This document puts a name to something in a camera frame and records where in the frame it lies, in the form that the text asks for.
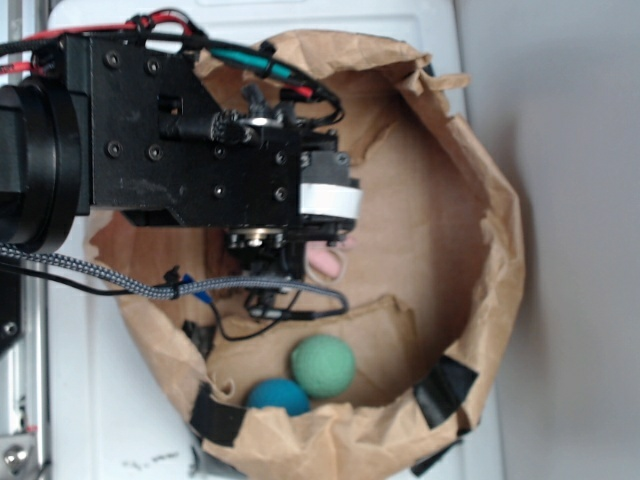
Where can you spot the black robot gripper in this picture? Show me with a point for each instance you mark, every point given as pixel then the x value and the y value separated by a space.
pixel 158 148

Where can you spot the pink plush bunny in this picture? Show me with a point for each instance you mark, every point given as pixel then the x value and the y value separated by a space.
pixel 329 261

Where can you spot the blue foam ball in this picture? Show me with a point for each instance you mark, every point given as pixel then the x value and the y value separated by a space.
pixel 281 393

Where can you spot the green foam ball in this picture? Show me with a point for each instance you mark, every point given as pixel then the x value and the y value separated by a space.
pixel 323 366

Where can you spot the brown paper bag bin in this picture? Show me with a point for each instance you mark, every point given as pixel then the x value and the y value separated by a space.
pixel 434 281

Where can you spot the black mounting bracket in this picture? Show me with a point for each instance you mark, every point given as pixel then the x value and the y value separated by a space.
pixel 11 305

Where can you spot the aluminium frame rail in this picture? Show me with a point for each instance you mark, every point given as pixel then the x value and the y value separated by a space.
pixel 25 423

